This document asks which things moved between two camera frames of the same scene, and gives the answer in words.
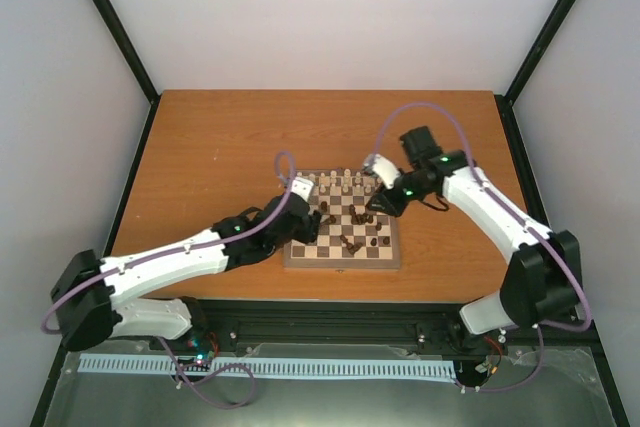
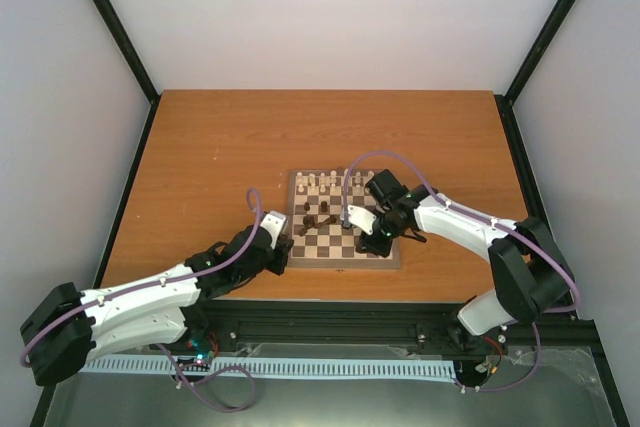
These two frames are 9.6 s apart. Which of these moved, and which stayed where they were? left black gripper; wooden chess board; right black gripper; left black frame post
Moved: left black gripper; right black gripper
Stayed: wooden chess board; left black frame post
